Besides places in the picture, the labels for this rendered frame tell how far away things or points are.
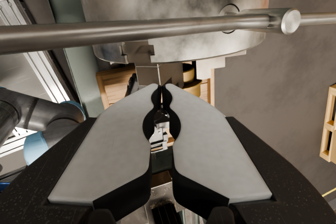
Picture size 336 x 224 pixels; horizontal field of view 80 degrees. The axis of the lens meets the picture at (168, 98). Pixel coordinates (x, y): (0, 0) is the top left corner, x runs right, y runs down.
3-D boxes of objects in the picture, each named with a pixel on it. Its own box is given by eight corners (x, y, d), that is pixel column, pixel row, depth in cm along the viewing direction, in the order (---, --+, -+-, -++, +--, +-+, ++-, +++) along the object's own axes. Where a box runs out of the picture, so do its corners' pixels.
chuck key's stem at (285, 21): (222, 9, 27) (304, 7, 17) (221, 26, 28) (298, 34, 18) (208, 9, 26) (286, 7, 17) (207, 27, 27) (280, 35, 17)
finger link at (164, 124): (181, 113, 47) (145, 122, 45) (181, 107, 46) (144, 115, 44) (189, 123, 43) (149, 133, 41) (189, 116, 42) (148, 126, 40)
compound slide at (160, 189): (138, 179, 65) (141, 192, 60) (168, 170, 67) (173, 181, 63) (147, 220, 73) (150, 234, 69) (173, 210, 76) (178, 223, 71)
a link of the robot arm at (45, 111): (44, 90, 50) (31, 108, 41) (90, 103, 55) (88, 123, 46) (35, 116, 52) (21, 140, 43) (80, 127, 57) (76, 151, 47)
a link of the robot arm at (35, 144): (29, 124, 42) (14, 149, 34) (85, 113, 44) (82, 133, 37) (42, 154, 45) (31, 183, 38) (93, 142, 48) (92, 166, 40)
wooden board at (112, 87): (95, 72, 58) (95, 76, 55) (208, 51, 67) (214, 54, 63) (117, 153, 71) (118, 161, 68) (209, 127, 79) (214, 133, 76)
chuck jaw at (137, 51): (157, 28, 37) (120, 41, 27) (183, 26, 35) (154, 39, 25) (163, 84, 42) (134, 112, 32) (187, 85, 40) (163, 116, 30)
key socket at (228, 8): (226, 4, 27) (241, 4, 25) (224, 30, 28) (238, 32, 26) (205, 5, 26) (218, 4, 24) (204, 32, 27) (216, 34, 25)
